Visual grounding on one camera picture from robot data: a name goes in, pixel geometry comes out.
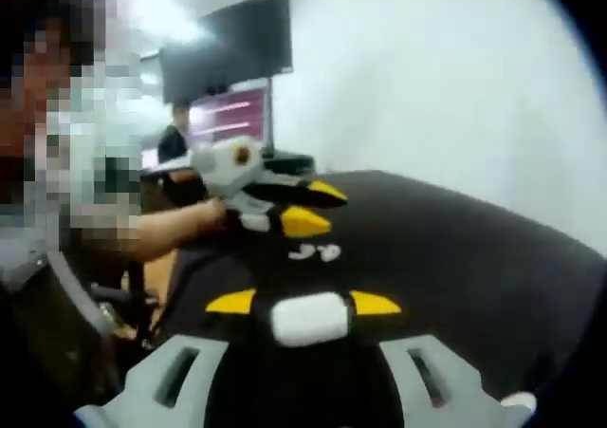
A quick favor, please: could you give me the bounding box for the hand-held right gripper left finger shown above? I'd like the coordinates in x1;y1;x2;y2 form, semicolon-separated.
73;288;304;428

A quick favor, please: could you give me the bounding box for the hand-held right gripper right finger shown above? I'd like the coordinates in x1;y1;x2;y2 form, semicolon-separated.
305;290;532;428

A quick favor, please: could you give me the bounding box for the black laptop stand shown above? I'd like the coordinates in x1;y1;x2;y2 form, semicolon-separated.
260;148;317;176

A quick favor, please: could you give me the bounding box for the black wall screen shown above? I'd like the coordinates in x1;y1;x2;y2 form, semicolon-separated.
158;0;294;105

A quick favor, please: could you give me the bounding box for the grey shoulder strap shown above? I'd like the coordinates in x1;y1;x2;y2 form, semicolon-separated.
45;250;118;340

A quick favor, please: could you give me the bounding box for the person's right hand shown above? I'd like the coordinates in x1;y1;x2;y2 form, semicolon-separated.
500;392;538;414

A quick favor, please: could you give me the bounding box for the person's left hand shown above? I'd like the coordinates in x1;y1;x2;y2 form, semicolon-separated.
199;195;237;233

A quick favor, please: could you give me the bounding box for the laptop with purple screen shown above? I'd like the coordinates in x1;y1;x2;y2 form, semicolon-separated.
188;77;275;157

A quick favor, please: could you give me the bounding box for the white rounded rectangular charging case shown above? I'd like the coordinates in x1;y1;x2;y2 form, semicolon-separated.
268;291;351;348

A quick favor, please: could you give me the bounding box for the person's olive shirt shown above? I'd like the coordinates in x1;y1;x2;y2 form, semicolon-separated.
0;237;157;428

